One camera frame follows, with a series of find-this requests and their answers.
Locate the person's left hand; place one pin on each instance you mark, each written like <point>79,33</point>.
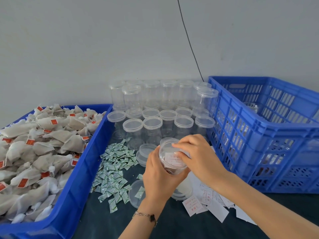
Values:
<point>162,186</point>

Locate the person's right hand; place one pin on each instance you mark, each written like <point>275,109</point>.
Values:
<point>204,161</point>

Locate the clear jar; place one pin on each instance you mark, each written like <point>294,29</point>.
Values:
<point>172,156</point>

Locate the pile of white label papers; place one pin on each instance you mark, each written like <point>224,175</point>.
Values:
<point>214,201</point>

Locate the pile of green desiccant packets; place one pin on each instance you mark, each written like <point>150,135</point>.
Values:
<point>114,166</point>

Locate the blue slatted crate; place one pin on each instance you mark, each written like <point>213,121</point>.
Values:
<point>264,141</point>

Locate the group of lidded jars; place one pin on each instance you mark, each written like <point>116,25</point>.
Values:
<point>154,102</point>

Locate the pile of tea bags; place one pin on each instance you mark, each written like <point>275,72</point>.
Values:
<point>40,151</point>

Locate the person's right forearm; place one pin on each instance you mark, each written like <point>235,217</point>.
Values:
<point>264,211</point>

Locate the person's left forearm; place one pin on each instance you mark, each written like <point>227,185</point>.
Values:
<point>144,221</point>

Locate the blue plastic tray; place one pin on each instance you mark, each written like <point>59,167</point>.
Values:
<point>79,191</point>

